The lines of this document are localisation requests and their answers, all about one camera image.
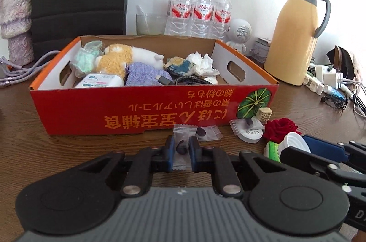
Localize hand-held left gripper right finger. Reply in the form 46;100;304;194
189;136;289;198

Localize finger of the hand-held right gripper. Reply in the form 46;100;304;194
302;134;366;164
280;146;366;189

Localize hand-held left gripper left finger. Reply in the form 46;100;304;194
77;135;176;197

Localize white ribbed plastic cap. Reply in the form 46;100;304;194
279;132;312;158

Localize clear candy packet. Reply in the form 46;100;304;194
229;118;267;135
197;125;223;143
173;125;198;172

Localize black braided cable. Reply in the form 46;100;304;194
155;75;219;86

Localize purple knitted cloth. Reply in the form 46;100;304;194
124;62;174;87

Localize blue patterned packet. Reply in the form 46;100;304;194
164;57;196;75

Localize white tissue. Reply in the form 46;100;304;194
186;51;221;77

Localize red cardboard box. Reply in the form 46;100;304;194
29;35;280;136

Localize clear cotton swab box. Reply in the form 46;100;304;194
73;73;124;89

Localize yellow and white plush toy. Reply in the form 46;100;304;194
94;44;165;80

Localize iridescent plastic bag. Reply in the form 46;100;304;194
69;41;105;77

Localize green packet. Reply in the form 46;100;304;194
264;140;282;163

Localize red fabric rose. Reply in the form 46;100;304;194
262;118;301;143

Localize black earphones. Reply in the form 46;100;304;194
320;95;348;110

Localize small wooden stamp block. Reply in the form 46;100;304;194
259;108;273;121

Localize white power strip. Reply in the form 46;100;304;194
304;65;348;95

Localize dark brown cloth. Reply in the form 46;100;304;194
327;45;364;83

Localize yellow thermos jug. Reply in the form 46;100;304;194
264;0;332;86

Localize small patterned jar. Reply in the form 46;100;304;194
253;38;272;61

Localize white round speaker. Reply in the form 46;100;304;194
226;19;253;53

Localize clear plastic cup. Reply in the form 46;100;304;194
136;5;168;36

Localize clear water bottle red label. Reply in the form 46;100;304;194
210;0;232;41
190;0;214;38
164;0;192;37

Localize purple textured vase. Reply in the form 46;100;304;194
0;0;35;67

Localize grey braided cables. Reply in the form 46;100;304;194
0;50;61;89

